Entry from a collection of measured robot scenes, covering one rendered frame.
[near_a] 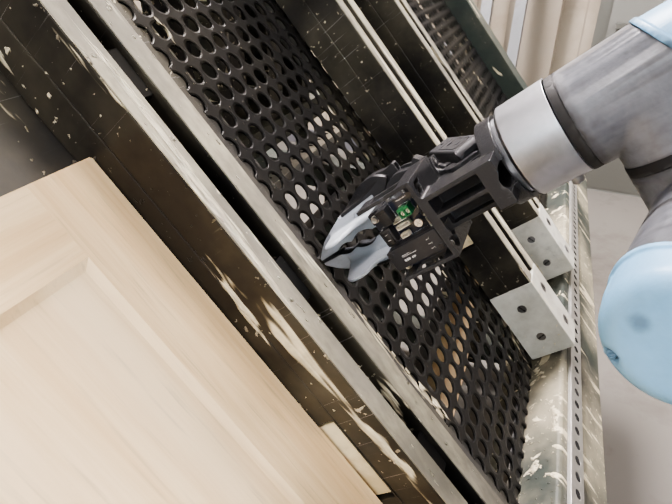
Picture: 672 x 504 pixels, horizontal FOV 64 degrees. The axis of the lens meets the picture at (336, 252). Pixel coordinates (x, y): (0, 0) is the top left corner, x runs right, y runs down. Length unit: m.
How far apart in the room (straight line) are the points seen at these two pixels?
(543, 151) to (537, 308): 0.49
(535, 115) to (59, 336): 0.33
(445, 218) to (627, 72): 0.15
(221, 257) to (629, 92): 0.29
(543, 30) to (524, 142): 3.38
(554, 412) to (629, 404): 1.49
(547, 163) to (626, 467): 1.74
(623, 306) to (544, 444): 0.52
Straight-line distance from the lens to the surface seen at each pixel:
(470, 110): 1.01
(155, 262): 0.40
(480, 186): 0.41
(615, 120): 0.40
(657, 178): 0.41
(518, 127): 0.40
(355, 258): 0.52
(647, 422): 2.26
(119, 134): 0.40
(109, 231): 0.39
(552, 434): 0.79
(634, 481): 2.05
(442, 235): 0.42
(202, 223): 0.38
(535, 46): 3.79
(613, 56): 0.40
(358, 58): 0.78
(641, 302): 0.27
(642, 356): 0.29
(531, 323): 0.88
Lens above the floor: 1.46
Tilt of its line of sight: 30 degrees down
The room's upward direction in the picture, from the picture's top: straight up
